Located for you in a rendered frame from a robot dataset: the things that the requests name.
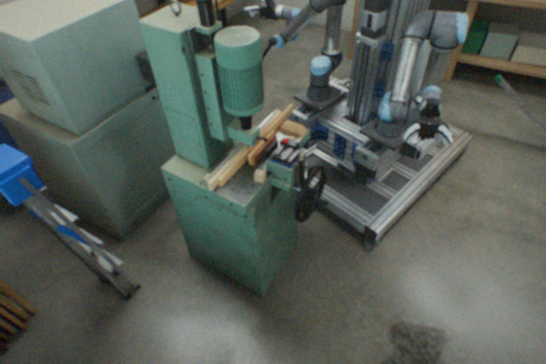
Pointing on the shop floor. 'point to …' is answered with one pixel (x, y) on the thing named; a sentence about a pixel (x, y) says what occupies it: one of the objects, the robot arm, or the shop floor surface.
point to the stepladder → (55, 217)
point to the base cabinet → (238, 236)
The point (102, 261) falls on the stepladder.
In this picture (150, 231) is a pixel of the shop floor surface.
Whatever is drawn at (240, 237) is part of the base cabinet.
